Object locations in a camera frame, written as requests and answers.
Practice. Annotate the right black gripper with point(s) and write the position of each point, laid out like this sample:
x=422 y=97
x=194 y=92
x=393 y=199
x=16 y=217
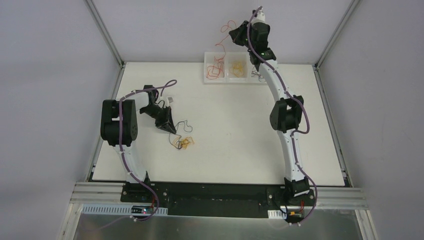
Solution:
x=238 y=33

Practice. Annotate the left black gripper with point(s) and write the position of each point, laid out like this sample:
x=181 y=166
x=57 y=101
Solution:
x=161 y=117

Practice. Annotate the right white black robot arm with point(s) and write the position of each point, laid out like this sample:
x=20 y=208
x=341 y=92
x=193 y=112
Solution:
x=286 y=114

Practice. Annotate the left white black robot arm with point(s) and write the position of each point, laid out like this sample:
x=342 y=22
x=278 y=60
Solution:
x=119 y=128

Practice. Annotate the white three-compartment tray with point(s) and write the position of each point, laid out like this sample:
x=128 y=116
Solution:
x=230 y=68

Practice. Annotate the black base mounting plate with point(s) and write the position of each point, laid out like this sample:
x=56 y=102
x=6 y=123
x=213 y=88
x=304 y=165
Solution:
x=253 y=201

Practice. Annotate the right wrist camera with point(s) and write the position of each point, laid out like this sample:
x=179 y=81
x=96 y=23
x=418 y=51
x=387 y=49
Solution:
x=259 y=18

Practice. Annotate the aluminium frame rail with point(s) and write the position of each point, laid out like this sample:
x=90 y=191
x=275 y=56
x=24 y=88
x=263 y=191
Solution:
x=348 y=198

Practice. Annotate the left white slotted cable duct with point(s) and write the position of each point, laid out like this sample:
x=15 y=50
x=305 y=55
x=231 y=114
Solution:
x=117 y=209

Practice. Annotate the white slotted cable duct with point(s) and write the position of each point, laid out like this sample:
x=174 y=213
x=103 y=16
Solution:
x=117 y=209
x=277 y=214

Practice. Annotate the right white slotted cable duct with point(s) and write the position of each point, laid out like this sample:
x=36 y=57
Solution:
x=277 y=214

